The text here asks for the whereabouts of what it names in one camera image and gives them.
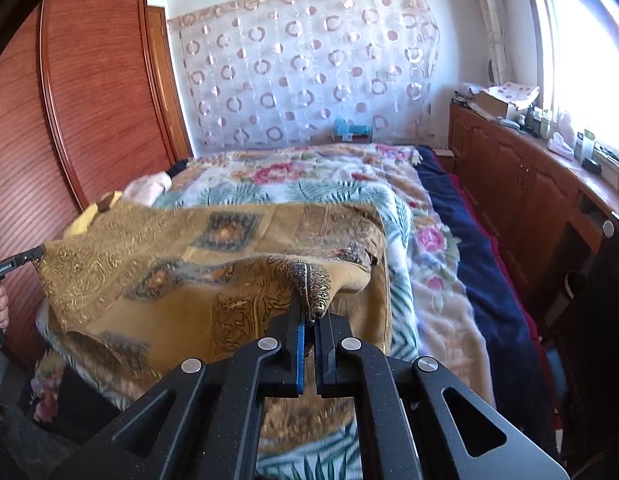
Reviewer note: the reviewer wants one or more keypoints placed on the golden patterned garment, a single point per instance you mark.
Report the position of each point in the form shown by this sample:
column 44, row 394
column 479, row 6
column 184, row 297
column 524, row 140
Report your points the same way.
column 146, row 288

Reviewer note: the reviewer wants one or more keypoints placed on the yellow plush toy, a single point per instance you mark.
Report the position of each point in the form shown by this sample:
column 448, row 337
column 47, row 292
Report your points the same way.
column 92, row 212

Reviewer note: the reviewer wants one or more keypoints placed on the brown louvered wardrobe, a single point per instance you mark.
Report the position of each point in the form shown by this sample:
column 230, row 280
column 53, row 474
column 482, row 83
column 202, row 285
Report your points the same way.
column 88, row 102

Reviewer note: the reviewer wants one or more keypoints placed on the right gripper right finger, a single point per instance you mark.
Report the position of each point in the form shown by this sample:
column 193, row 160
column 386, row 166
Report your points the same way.
column 417, row 420

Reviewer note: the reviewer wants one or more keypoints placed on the navy blue bedsheet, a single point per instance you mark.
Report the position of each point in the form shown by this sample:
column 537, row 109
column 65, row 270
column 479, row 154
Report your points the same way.
column 518, row 366

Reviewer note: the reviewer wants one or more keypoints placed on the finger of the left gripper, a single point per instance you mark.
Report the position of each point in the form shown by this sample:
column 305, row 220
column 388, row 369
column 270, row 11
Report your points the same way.
column 14, row 262

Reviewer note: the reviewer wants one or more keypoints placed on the person's left hand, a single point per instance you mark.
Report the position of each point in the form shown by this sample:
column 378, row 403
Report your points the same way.
column 4, row 308

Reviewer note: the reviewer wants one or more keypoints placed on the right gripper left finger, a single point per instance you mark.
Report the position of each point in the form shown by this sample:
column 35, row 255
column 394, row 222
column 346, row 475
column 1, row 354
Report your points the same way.
column 201, row 420

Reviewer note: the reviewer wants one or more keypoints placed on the palm leaf blanket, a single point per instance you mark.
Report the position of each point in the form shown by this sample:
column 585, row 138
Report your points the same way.
column 309, row 436

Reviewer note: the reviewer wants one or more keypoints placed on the white circle-pattern curtain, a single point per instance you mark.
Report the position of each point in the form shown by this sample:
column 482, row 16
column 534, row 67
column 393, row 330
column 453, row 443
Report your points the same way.
column 269, row 73

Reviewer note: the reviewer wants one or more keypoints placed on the window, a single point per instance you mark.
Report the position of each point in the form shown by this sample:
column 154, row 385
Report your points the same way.
column 580, row 53

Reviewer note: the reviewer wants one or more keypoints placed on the floral quilt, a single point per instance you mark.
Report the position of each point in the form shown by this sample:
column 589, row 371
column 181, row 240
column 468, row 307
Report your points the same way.
column 430, row 312

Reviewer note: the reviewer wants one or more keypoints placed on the tied side curtain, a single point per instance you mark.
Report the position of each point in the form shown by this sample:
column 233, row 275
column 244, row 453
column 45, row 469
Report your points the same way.
column 493, row 13

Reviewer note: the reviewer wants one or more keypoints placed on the brown wooden cabinet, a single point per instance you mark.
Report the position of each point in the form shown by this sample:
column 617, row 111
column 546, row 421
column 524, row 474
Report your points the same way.
column 546, row 212

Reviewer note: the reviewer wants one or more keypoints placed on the cardboard box on cabinet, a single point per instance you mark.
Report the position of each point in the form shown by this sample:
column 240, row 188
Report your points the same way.
column 508, row 100

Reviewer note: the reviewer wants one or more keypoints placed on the blue toy at headboard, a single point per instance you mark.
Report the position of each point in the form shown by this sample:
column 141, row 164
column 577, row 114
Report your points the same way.
column 344, row 132

